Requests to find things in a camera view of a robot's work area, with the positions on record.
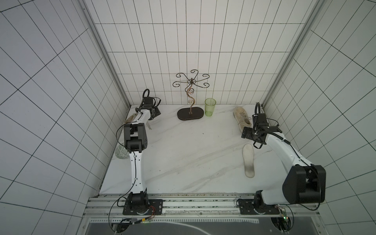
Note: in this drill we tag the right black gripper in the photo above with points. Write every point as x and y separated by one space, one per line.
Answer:
250 134

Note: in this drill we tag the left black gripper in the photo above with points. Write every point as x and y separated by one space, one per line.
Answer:
157 112

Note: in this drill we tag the beige lace sneaker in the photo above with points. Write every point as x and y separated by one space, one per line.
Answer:
132 118
242 118

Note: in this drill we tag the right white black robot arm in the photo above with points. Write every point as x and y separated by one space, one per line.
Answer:
305 182

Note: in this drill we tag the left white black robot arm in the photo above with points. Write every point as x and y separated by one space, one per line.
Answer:
135 143

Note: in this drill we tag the green translucent plastic cup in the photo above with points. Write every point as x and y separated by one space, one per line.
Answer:
210 104

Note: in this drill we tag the copper wire jewelry stand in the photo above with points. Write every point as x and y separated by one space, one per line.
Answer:
191 113

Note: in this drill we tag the aluminium rail frame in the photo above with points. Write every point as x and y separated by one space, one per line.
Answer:
180 208

